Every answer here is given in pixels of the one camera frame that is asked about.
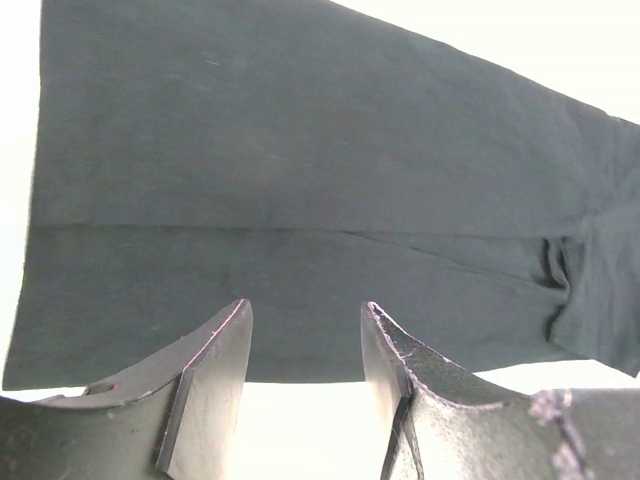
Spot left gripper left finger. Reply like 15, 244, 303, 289
1, 300, 253, 479

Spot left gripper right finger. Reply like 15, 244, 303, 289
361, 302, 639, 479

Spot black t shirt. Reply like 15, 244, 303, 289
4, 1, 639, 390

